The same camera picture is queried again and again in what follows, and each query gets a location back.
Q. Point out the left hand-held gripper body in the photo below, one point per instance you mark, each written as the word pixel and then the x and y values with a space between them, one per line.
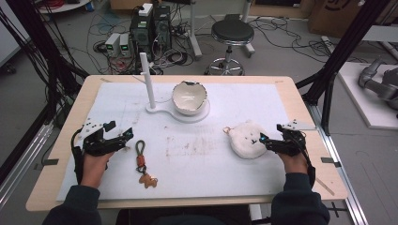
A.
pixel 95 142

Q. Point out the grey tape piece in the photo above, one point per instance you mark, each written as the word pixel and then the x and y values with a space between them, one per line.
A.
pixel 330 161
pixel 50 162

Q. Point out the black frame strut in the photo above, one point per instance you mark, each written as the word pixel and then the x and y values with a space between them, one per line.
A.
pixel 40 37
pixel 344 47

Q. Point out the person's left hand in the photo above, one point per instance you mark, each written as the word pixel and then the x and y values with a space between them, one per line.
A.
pixel 95 168

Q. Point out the white plush bear pouch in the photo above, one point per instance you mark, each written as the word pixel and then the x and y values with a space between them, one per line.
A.
pixel 245 140

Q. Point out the white table mat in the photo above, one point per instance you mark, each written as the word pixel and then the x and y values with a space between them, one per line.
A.
pixel 194 156

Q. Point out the white floor board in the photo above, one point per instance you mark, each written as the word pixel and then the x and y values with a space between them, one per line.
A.
pixel 366 106

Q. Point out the grey power supply unit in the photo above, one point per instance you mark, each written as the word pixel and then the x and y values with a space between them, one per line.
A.
pixel 112 43
pixel 125 45

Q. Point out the black round stool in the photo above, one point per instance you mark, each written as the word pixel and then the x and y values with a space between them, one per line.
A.
pixel 232 33

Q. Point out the person's right hand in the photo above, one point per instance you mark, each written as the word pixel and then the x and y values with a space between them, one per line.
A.
pixel 293 164

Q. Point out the white stand with post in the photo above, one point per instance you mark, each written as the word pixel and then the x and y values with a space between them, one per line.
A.
pixel 149 87

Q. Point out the white eggshell-shaped bowl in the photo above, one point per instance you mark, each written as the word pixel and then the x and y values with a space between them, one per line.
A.
pixel 189 100

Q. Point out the brown cardboard box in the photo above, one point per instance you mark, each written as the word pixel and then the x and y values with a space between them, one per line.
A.
pixel 338 15

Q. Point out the black computer tower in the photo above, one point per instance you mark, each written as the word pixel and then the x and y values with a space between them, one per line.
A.
pixel 140 34
pixel 162 28

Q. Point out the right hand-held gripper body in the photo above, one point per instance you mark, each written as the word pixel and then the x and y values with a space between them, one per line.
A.
pixel 291 140

